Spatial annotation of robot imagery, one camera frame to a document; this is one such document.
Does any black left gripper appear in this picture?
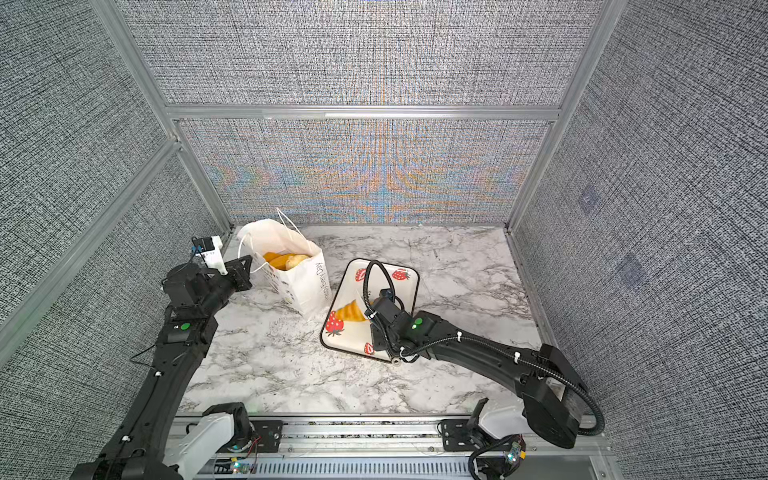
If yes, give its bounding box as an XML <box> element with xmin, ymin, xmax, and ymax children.
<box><xmin>200</xmin><ymin>253</ymin><xmax>252</xmax><ymax>318</ymax></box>

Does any striped croissant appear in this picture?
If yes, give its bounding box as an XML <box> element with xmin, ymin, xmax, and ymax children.
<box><xmin>263</xmin><ymin>252</ymin><xmax>294</xmax><ymax>271</ymax></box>
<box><xmin>334</xmin><ymin>301</ymin><xmax>367</xmax><ymax>323</ymax></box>

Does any round bun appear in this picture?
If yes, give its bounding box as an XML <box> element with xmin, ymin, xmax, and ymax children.
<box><xmin>285</xmin><ymin>254</ymin><xmax>310</xmax><ymax>271</ymax></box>

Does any white paper gift bag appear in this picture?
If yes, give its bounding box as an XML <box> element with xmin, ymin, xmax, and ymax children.
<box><xmin>237</xmin><ymin>212</ymin><xmax>331</xmax><ymax>317</ymax></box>

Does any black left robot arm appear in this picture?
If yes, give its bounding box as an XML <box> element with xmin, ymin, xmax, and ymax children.
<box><xmin>71</xmin><ymin>256</ymin><xmax>252</xmax><ymax>479</ymax></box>

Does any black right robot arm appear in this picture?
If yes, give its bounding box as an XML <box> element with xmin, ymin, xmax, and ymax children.
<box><xmin>363</xmin><ymin>289</ymin><xmax>605</xmax><ymax>449</ymax></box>

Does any white strawberry-print tray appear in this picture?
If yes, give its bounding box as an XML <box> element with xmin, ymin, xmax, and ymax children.
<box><xmin>320</xmin><ymin>258</ymin><xmax>420</xmax><ymax>362</ymax></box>

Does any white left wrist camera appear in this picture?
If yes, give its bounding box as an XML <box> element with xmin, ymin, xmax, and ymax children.
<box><xmin>192</xmin><ymin>235</ymin><xmax>227</xmax><ymax>275</ymax></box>

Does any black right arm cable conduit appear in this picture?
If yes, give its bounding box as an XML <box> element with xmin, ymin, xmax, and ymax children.
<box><xmin>362</xmin><ymin>259</ymin><xmax>606</xmax><ymax>437</ymax></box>

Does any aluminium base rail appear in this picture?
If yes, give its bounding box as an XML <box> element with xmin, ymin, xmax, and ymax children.
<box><xmin>161</xmin><ymin>413</ymin><xmax>613</xmax><ymax>480</ymax></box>

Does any aluminium cage frame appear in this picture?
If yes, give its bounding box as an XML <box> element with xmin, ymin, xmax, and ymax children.
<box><xmin>1</xmin><ymin>1</ymin><xmax>627</xmax><ymax>363</ymax></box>

